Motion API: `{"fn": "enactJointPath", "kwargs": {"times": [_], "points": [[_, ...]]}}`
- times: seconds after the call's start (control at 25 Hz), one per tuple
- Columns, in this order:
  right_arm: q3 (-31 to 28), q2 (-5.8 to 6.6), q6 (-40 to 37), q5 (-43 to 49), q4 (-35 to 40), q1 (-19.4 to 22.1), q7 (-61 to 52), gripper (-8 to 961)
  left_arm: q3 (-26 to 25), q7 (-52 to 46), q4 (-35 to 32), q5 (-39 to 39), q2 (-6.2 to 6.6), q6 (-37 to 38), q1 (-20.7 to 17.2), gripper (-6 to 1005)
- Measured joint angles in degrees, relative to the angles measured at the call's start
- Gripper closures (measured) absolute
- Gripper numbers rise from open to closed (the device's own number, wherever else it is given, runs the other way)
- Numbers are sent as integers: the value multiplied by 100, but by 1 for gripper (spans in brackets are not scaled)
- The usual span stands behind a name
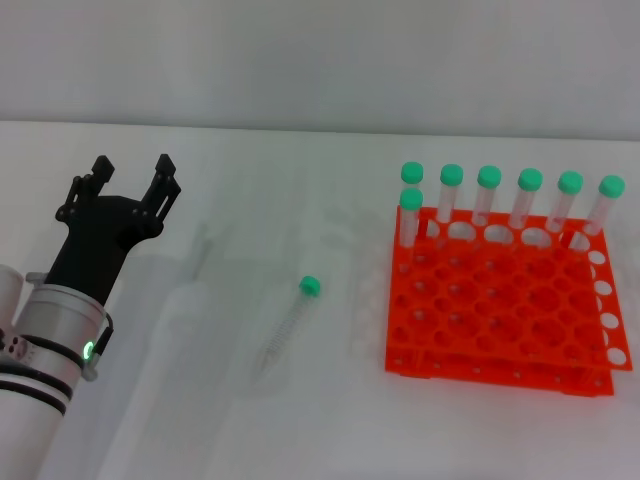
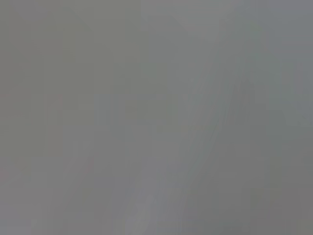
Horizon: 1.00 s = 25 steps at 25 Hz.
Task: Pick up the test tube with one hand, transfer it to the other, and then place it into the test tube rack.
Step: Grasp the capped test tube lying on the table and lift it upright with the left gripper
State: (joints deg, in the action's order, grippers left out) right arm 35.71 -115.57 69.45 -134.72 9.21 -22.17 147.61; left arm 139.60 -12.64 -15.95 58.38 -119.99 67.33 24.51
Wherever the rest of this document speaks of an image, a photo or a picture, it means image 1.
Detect orange test tube rack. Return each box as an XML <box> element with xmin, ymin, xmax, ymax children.
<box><xmin>383</xmin><ymin>204</ymin><xmax>634</xmax><ymax>397</ymax></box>

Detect clear test tube green cap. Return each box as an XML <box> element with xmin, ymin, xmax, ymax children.
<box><xmin>569</xmin><ymin>174</ymin><xmax>627</xmax><ymax>254</ymax></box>
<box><xmin>507</xmin><ymin>167</ymin><xmax>544</xmax><ymax>229</ymax></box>
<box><xmin>398</xmin><ymin>187</ymin><xmax>425</xmax><ymax>275</ymax></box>
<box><xmin>543</xmin><ymin>170</ymin><xmax>585</xmax><ymax>234</ymax></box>
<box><xmin>433</xmin><ymin>163</ymin><xmax>465</xmax><ymax>251</ymax></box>
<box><xmin>254</xmin><ymin>274</ymin><xmax>323</xmax><ymax>376</ymax></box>
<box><xmin>399</xmin><ymin>160</ymin><xmax>426</xmax><ymax>194</ymax></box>
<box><xmin>472</xmin><ymin>165</ymin><xmax>503</xmax><ymax>229</ymax></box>

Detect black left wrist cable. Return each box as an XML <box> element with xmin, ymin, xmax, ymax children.
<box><xmin>82</xmin><ymin>310</ymin><xmax>116</xmax><ymax>384</ymax></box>

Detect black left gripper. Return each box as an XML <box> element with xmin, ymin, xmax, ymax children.
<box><xmin>43</xmin><ymin>153</ymin><xmax>183</xmax><ymax>307</ymax></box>

